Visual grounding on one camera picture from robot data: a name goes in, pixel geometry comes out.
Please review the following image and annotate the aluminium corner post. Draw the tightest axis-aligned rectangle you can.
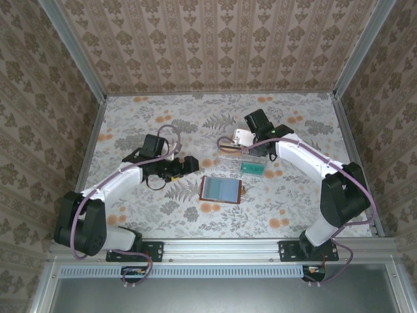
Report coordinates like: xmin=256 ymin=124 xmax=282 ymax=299
xmin=38 ymin=0 xmax=108 ymax=102
xmin=332 ymin=0 xmax=397 ymax=98

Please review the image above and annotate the aluminium side rail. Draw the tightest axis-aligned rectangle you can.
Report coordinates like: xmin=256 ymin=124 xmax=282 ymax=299
xmin=61 ymin=96 xmax=108 ymax=239
xmin=330 ymin=94 xmax=386 ymax=237

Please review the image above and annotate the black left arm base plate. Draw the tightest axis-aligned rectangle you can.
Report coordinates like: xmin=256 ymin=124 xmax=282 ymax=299
xmin=106 ymin=240 xmax=164 ymax=263

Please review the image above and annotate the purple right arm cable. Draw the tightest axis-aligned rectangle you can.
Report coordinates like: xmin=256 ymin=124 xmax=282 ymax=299
xmin=216 ymin=136 xmax=379 ymax=288

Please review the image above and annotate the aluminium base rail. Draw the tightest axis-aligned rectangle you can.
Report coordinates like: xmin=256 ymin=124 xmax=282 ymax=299
xmin=48 ymin=237 xmax=400 ymax=261

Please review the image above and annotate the clear acrylic card organizer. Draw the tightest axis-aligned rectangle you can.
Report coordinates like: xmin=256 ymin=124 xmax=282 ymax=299
xmin=214 ymin=138 xmax=270 ymax=179

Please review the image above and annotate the grey metal sheet panel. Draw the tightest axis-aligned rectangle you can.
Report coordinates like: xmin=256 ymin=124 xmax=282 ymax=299
xmin=48 ymin=276 xmax=400 ymax=313

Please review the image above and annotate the thin aluminium wall rail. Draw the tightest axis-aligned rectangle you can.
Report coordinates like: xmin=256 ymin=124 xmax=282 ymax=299
xmin=106 ymin=92 xmax=335 ymax=97

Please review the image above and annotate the black connector bracket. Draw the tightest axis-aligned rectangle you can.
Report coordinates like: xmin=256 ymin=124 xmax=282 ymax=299
xmin=301 ymin=264 xmax=327 ymax=283
xmin=121 ymin=265 xmax=148 ymax=284

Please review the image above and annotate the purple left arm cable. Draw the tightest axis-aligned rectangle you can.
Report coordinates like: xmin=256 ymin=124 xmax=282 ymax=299
xmin=70 ymin=125 xmax=183 ymax=290

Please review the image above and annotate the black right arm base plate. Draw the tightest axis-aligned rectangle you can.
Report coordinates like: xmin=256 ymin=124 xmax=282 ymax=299
xmin=278 ymin=239 xmax=340 ymax=263

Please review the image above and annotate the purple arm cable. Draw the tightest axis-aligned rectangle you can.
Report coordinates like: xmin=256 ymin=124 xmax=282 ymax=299
xmin=70 ymin=125 xmax=183 ymax=290
xmin=216 ymin=136 xmax=379 ymax=288

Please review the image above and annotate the grey slotted cable duct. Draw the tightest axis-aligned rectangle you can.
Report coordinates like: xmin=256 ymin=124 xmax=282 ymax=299
xmin=60 ymin=264 xmax=309 ymax=278

